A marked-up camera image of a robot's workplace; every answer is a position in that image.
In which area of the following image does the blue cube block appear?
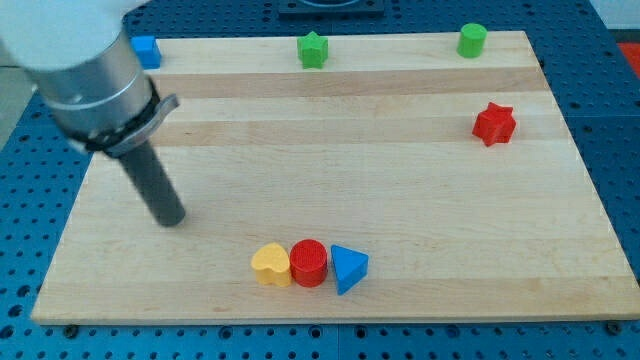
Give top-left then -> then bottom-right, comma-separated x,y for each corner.
131,35 -> 162,69

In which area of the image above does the yellow heart block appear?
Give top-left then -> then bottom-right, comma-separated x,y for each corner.
250,242 -> 292,287

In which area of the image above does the wooden board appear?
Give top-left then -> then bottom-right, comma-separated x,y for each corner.
32,31 -> 639,325

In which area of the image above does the blue triangle block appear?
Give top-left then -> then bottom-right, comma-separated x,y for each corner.
330,245 -> 369,296

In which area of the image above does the red cylinder block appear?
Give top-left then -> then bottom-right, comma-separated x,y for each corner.
289,239 -> 328,288

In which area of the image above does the red star block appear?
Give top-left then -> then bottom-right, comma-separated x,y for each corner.
472,102 -> 517,147

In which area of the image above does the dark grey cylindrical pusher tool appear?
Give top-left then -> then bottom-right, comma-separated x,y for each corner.
118,142 -> 186,227

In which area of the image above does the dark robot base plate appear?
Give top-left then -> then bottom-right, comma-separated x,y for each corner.
277,0 -> 385,18

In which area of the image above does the green cylinder block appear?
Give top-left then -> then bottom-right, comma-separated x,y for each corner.
457,23 -> 488,59

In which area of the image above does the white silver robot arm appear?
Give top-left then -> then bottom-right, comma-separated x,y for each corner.
1,0 -> 185,227

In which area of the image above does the green star block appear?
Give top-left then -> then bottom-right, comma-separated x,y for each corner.
296,31 -> 329,69

